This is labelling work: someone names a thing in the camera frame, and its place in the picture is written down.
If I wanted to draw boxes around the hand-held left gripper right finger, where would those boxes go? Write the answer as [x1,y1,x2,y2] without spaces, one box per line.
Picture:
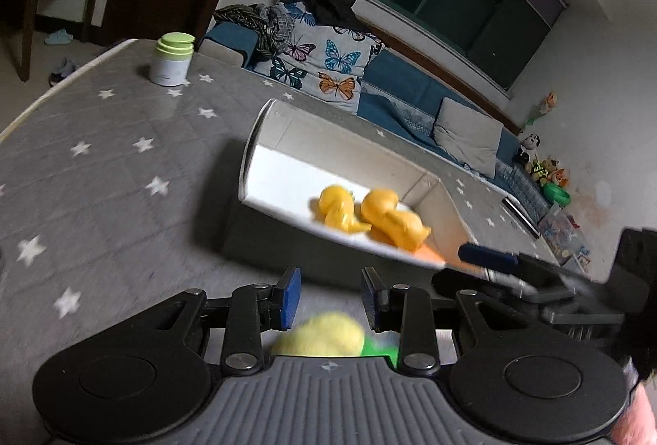
[361,266,519,374]

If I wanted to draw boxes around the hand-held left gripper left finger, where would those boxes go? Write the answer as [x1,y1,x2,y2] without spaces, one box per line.
[140,267,302,372]

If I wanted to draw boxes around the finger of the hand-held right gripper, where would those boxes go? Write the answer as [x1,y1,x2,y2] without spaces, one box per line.
[458,243,614,289]
[431,269,583,325]

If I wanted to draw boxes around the yellow green plush toy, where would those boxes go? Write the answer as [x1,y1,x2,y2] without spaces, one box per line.
[270,312,400,367]

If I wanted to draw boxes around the yellow rubber duck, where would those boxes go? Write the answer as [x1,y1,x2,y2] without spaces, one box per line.
[317,185,372,235]
[360,188,432,254]

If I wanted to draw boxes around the white cardboard box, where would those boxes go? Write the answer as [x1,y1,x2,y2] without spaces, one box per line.
[237,98,476,271]

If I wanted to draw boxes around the person's right forearm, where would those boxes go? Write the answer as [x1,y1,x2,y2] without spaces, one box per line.
[611,355,657,445]

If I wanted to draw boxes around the black flat device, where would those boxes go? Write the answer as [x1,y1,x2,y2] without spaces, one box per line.
[502,195,543,239]

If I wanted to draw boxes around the clear box of toys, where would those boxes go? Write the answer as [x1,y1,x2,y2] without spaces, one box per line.
[538,206,595,272]

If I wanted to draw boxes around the orange plush toys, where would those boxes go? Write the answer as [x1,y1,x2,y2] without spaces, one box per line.
[528,156,572,189]

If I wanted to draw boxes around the panda plush toy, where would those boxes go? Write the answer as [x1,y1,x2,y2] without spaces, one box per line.
[515,132,543,165]

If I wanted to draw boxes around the grey pillow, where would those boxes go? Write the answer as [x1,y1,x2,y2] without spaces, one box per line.
[432,96,504,179]

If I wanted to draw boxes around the small orange green toy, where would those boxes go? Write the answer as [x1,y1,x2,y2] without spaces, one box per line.
[526,91,560,126]

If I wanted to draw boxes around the blue sofa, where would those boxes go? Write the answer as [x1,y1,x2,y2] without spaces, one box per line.
[197,21,554,226]

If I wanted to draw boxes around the grey star print blanket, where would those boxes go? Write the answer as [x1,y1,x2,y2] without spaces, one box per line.
[0,37,565,445]

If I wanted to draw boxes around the butterfly print pillow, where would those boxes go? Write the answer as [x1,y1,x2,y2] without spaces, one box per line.
[253,0,386,115]

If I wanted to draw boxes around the white jar with green lid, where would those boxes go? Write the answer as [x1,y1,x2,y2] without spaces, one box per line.
[148,32,196,88]

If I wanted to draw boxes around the striped dark clothes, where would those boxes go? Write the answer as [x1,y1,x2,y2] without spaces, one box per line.
[212,4,297,64]

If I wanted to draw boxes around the black jacket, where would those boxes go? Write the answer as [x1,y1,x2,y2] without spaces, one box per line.
[287,0,368,33]

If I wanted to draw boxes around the dark slipper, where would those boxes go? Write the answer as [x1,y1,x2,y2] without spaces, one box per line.
[48,58,81,87]

